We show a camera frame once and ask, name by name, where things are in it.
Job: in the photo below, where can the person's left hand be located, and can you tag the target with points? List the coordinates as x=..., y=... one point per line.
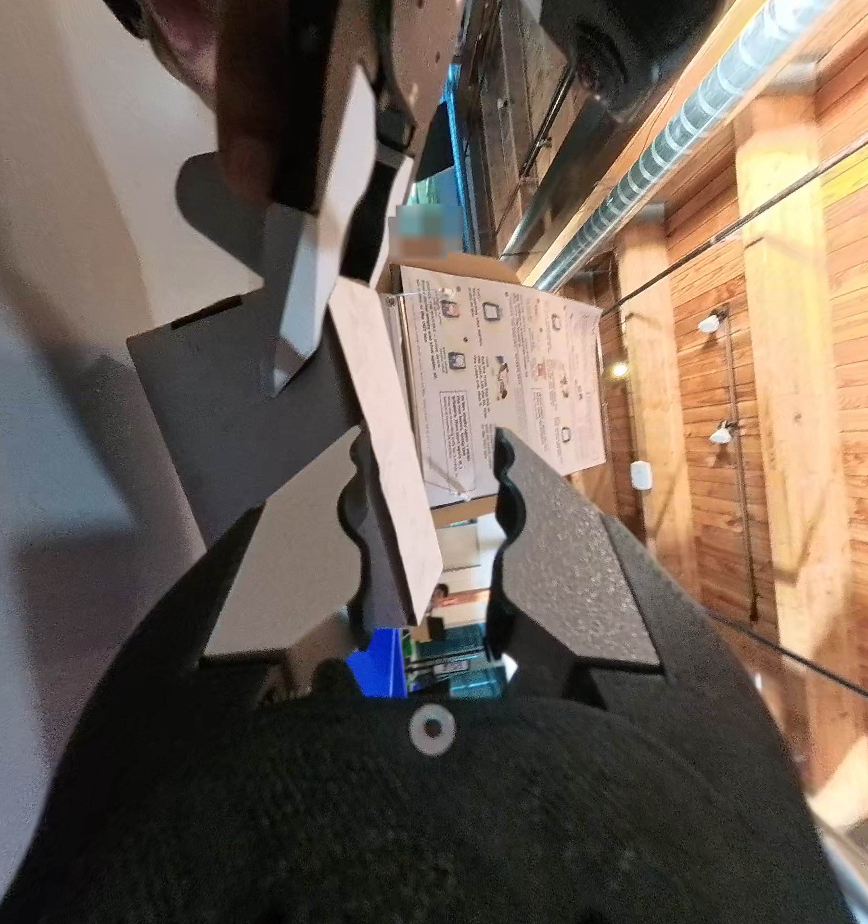
x=243, y=108

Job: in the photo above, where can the white wall spotlight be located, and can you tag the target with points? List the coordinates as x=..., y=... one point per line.
x=710, y=323
x=723, y=433

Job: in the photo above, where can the blue plastic bin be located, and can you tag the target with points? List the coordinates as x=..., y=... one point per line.
x=380, y=664

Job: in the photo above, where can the white cardboard mailer box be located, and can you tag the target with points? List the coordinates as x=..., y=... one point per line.
x=398, y=469

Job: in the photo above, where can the printed instruction sheet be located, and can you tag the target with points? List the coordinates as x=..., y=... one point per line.
x=477, y=361

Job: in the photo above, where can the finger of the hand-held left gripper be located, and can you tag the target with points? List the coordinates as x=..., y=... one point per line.
x=311, y=289
x=398, y=188

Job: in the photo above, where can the white wall sensor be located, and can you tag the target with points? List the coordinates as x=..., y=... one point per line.
x=641, y=476

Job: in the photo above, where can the silver ceiling duct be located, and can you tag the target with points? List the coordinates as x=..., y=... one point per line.
x=658, y=159

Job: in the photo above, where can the white and wooden document stand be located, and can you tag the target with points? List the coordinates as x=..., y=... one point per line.
x=470, y=268

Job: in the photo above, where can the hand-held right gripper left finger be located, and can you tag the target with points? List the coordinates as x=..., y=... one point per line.
x=289, y=570

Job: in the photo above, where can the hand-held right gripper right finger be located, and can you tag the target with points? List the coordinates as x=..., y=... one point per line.
x=578, y=577

